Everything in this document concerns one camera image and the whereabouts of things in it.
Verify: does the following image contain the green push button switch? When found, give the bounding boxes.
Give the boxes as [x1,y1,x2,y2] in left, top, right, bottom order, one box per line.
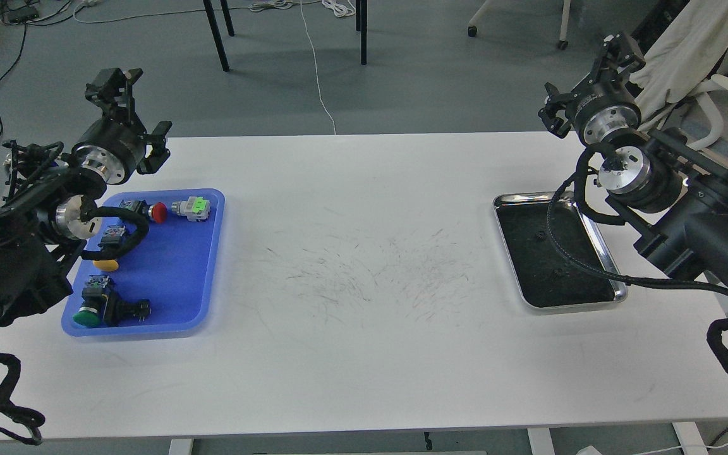
[72,274,115,328]

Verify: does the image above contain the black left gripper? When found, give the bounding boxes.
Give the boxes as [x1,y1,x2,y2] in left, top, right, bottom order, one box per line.
[72,68,173,185]

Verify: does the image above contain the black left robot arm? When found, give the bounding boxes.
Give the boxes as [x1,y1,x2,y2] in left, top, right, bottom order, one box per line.
[0,68,173,446]

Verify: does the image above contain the green grey industrial switch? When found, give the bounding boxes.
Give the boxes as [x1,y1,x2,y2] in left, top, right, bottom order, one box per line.
[171,196,211,222]

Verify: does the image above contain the yellow push button switch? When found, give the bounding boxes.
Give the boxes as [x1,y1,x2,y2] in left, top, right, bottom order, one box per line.
[92,224,130,272]

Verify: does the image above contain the white chair base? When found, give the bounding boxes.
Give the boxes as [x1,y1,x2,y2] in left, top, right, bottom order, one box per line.
[466,1,554,38]

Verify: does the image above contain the black industrial switch part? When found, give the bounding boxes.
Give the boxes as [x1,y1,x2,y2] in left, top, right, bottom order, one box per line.
[103,291,151,327]

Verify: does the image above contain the black table leg pair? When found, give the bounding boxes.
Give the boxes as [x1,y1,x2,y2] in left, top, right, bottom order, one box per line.
[355,1,368,66]

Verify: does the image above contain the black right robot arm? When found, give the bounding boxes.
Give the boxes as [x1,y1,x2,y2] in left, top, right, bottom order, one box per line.
[538,32,728,375]

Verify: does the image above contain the beige cloth on chair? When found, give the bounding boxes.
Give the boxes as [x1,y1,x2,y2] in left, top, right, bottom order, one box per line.
[629,1,728,122]

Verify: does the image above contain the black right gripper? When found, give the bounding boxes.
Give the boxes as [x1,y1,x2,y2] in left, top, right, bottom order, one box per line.
[538,33,645,146]

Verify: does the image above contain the blue plastic tray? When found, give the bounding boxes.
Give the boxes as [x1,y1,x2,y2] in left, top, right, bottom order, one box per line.
[61,189,225,339]

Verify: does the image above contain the red push button switch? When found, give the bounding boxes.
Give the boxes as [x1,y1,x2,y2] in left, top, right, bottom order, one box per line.
[118,199,168,224]

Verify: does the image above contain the silver metal tray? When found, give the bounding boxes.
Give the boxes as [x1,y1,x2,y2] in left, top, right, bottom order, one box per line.
[493,191,629,313]

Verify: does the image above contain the white floor cable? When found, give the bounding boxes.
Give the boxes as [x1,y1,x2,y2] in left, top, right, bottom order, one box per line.
[250,0,356,135]

